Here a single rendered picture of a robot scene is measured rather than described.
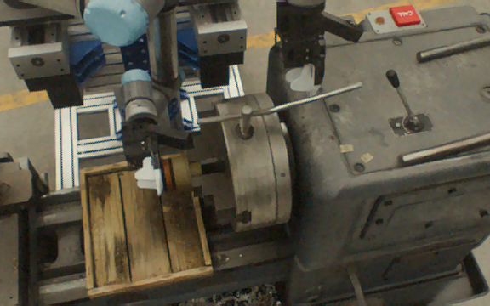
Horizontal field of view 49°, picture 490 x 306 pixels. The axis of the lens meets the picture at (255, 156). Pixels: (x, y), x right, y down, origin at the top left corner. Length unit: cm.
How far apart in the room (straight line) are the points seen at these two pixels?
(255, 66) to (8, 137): 129
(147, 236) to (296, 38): 67
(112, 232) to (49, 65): 48
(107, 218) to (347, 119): 68
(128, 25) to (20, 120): 181
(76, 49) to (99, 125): 90
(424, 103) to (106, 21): 69
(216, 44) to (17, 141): 151
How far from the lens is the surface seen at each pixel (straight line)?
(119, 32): 118
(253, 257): 141
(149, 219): 145
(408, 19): 140
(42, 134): 282
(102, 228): 146
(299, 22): 102
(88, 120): 254
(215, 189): 122
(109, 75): 179
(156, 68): 148
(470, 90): 131
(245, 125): 111
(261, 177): 114
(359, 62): 129
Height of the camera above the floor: 217
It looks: 56 degrees down
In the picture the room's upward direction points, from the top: 4 degrees clockwise
